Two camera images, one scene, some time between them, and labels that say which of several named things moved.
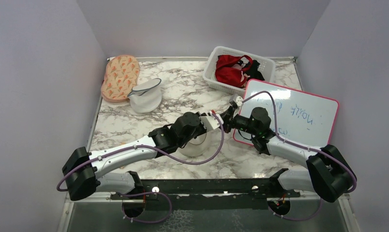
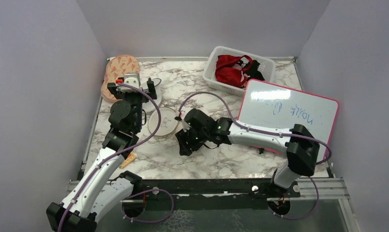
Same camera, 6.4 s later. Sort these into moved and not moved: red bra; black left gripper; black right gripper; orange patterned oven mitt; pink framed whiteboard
Moved: black right gripper; black left gripper
Not moved: red bra; pink framed whiteboard; orange patterned oven mitt
